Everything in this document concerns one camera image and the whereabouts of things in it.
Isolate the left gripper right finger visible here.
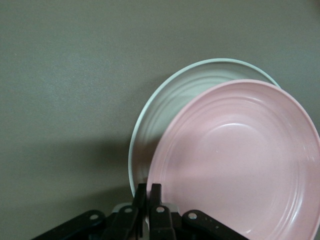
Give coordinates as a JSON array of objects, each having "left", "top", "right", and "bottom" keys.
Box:
[{"left": 149, "top": 183, "right": 250, "bottom": 240}]

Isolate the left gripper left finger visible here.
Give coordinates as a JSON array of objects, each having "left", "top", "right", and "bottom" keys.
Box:
[{"left": 32, "top": 183, "right": 147, "bottom": 240}]

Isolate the pink shallow plate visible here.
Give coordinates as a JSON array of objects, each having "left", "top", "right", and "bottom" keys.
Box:
[{"left": 146, "top": 79, "right": 320, "bottom": 240}]

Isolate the beige shallow plate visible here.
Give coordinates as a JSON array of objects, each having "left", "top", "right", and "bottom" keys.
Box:
[{"left": 127, "top": 57, "right": 283, "bottom": 198}]

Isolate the brown table cover sheet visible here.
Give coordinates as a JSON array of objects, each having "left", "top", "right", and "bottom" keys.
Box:
[{"left": 0, "top": 0, "right": 320, "bottom": 240}]

